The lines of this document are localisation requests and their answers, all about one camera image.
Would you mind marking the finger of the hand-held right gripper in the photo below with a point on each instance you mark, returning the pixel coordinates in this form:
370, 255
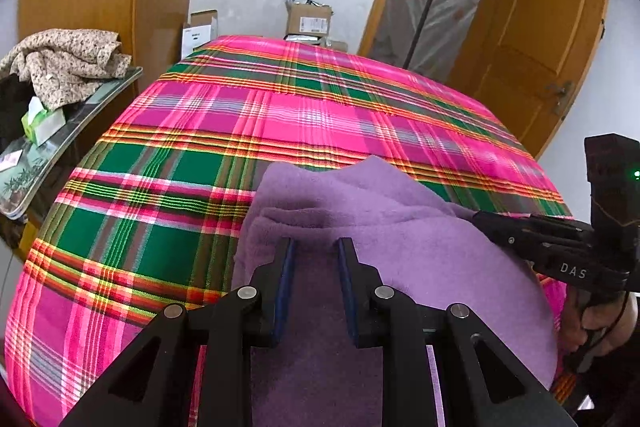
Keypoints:
545, 247
530, 226

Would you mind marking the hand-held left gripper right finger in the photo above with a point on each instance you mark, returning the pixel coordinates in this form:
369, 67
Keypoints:
347, 292

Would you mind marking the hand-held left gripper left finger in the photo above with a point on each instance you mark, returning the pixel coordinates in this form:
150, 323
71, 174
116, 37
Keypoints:
285, 292

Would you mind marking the purple fleece garment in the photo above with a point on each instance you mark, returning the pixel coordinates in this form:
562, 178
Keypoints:
425, 257

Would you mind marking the pile of clothes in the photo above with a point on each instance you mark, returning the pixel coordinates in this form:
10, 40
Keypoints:
65, 62

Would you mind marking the person's right hand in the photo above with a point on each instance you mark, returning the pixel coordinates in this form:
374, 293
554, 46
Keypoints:
627, 322

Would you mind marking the wooden door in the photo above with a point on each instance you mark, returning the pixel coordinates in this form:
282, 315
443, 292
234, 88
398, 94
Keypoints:
540, 22

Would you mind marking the plaid bed sheet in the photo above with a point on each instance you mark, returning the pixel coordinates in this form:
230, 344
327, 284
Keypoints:
250, 107

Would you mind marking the grey plastic package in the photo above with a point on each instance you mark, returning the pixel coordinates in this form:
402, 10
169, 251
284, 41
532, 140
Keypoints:
320, 42

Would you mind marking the folding table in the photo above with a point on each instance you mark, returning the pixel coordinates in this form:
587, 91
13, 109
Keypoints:
75, 127

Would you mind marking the white cardboard box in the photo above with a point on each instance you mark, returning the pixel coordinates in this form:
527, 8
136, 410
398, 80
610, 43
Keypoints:
200, 34

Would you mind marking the brown cardboard box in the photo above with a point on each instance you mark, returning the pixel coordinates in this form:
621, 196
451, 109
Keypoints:
310, 19

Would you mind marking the open green tissue pack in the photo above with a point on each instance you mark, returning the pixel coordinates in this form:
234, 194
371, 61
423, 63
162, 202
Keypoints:
45, 124

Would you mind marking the black garment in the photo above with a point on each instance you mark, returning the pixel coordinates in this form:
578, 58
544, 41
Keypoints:
12, 112

